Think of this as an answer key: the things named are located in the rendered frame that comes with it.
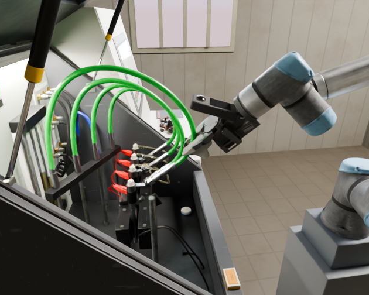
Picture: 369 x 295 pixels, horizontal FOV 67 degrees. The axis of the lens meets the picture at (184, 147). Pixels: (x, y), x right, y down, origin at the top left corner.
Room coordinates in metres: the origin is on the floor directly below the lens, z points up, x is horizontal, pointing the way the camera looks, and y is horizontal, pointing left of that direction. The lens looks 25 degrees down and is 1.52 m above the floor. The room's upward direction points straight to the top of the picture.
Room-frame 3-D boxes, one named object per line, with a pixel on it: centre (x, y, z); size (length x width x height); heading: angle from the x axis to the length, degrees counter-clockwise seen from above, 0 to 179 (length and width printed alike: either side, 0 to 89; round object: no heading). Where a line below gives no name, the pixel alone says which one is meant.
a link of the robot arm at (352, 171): (0.73, -0.53, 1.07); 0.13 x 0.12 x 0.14; 176
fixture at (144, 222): (0.78, 0.16, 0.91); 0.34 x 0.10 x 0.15; 6
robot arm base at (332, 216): (0.73, -0.54, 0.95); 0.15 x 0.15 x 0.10
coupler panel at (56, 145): (0.88, 0.44, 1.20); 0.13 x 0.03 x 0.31; 6
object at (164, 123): (1.41, 0.08, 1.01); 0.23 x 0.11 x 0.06; 6
